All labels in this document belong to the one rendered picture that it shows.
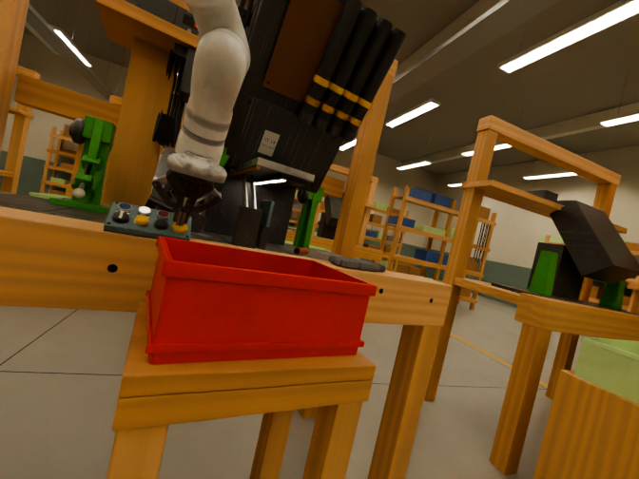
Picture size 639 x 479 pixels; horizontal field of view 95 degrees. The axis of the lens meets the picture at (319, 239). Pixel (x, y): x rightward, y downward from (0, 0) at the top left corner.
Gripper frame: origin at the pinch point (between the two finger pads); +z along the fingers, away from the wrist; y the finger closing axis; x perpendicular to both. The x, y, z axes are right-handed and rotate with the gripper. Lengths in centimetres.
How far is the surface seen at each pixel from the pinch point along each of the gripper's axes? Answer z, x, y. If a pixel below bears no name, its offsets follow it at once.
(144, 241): 4.9, 4.0, 5.5
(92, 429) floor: 119, -3, 10
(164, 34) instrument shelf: -16, -71, 13
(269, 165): -10.6, -13.4, -17.2
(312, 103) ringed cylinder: -25.4, -27.2, -25.6
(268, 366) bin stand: -5.8, 35.0, -11.8
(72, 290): 13.7, 10.2, 14.7
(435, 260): 199, -280, -506
